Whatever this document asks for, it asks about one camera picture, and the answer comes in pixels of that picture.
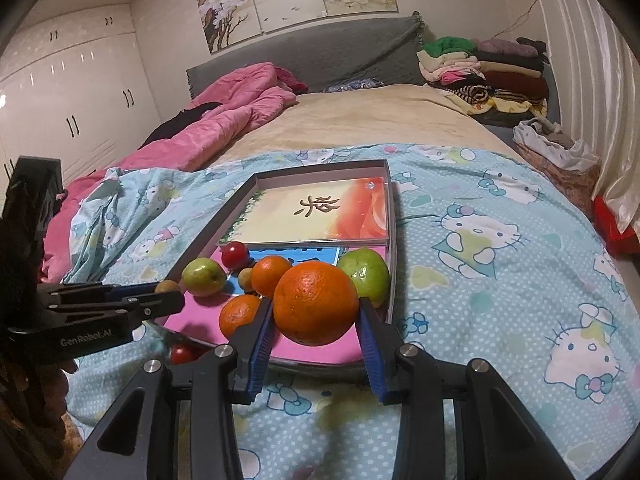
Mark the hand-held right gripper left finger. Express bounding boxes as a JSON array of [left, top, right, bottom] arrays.
[[67, 296, 275, 480]]

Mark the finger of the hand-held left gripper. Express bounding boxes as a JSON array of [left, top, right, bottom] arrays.
[[102, 290, 186, 325], [102, 281, 163, 302]]

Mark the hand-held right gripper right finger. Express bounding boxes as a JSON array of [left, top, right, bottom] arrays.
[[357, 296, 576, 480]]

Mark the small orange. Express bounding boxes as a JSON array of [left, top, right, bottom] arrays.
[[219, 294, 263, 339]]

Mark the yellow-green oval jujube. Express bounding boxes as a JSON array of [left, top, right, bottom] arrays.
[[181, 257, 227, 297]]

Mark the large orange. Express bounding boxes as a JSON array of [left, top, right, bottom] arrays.
[[273, 261, 361, 347]]

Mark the medium orange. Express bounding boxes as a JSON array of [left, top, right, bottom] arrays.
[[250, 255, 293, 299]]

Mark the shallow cardboard box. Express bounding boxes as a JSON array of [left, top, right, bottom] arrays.
[[147, 159, 401, 368]]

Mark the person's left hand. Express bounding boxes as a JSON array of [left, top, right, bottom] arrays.
[[42, 357, 83, 413]]

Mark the pink exercise book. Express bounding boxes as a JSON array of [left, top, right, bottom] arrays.
[[160, 245, 391, 366]]

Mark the round green jujube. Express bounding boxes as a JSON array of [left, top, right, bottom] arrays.
[[336, 247, 391, 309]]

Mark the sunset cover book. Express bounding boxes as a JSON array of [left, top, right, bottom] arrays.
[[216, 176, 391, 250]]

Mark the cat print blue blanket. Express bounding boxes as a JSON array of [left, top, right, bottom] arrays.
[[62, 142, 640, 480]]

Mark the black garment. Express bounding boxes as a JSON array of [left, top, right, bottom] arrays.
[[142, 101, 223, 143]]

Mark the pink quilt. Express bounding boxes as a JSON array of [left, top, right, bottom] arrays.
[[42, 62, 298, 283]]

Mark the white wardrobe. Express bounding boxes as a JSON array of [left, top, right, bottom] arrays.
[[0, 2, 163, 196]]

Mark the beige blanket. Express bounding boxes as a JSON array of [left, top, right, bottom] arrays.
[[205, 82, 526, 181]]

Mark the pink patterned bag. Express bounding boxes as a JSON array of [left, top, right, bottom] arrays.
[[517, 142, 601, 206]]

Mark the red bag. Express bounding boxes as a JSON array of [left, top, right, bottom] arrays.
[[592, 195, 640, 256]]

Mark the blue floral cloth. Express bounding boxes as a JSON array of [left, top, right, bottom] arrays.
[[324, 77, 386, 93]]

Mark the white crumpled garment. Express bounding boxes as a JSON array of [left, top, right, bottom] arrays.
[[512, 117, 601, 171]]

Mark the grey padded headboard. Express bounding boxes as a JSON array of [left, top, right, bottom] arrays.
[[186, 11, 426, 106]]

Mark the pile of folded clothes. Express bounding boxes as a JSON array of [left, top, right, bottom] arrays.
[[417, 36, 551, 116]]

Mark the cream satin curtain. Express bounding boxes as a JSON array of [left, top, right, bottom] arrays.
[[525, 0, 640, 233]]

